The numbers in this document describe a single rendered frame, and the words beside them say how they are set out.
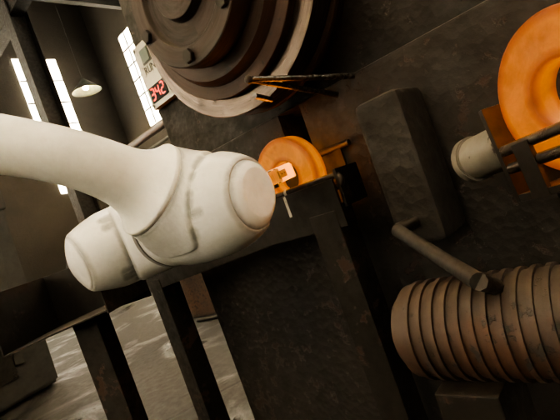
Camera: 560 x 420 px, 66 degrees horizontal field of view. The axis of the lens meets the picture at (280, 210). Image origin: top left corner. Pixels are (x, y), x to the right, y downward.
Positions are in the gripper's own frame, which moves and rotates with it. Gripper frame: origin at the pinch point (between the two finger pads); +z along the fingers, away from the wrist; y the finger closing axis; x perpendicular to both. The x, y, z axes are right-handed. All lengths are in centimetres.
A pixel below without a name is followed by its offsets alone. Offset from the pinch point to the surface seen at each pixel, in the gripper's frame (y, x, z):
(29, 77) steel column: -646, 294, 279
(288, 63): 10.7, 16.9, 0.9
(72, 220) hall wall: -1000, 83, 397
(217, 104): -8.8, 17.8, 0.9
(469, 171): 35.0, -8.6, -7.3
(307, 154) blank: 7.0, 1.4, 1.0
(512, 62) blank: 44.3, 1.7, -12.1
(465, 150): 35.5, -5.9, -7.3
